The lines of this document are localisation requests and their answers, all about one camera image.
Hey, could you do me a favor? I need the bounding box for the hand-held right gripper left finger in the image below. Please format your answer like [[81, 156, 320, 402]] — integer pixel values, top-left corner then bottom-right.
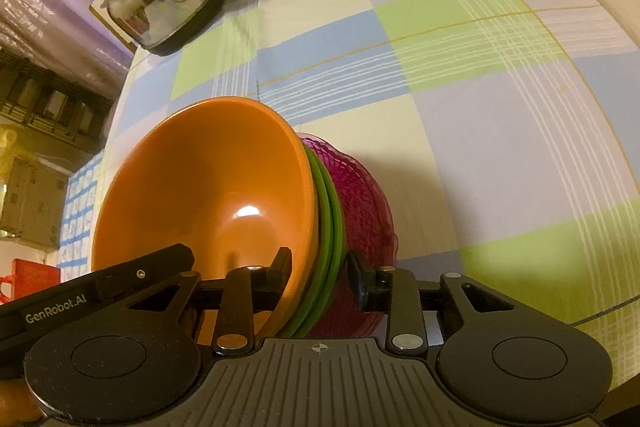
[[127, 248, 293, 355]]

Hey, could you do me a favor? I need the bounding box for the red plastic crate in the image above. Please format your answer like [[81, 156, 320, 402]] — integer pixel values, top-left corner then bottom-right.
[[0, 258, 63, 303]]

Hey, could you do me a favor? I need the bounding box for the dark folding rack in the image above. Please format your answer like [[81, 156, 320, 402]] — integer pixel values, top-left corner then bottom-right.
[[0, 52, 115, 154]]

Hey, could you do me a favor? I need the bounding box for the orange plastic bowl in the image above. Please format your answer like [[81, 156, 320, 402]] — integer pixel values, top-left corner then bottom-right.
[[91, 97, 321, 340]]

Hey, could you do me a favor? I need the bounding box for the person's left hand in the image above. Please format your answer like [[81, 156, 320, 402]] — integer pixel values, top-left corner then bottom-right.
[[0, 379, 43, 423]]

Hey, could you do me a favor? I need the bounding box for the pastel checkered tablecloth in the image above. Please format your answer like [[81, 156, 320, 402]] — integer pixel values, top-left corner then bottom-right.
[[100, 0, 640, 358]]

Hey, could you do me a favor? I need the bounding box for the large green plastic bowl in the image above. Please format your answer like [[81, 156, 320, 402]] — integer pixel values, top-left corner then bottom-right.
[[295, 162, 347, 339]]

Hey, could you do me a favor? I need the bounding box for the small green plastic bowl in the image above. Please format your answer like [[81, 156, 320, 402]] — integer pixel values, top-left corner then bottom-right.
[[277, 142, 335, 339]]

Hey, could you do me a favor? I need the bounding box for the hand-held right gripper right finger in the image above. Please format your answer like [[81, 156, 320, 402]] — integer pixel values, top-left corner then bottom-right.
[[346, 252, 516, 354]]

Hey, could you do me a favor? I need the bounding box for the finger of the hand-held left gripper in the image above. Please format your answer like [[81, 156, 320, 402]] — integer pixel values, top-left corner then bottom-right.
[[97, 244, 195, 303]]

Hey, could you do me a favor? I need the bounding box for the blue white checked towel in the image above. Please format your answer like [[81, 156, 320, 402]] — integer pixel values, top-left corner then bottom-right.
[[56, 151, 110, 283]]

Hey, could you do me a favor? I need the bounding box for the cardboard box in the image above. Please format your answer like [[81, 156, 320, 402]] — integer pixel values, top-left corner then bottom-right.
[[0, 157, 68, 250]]

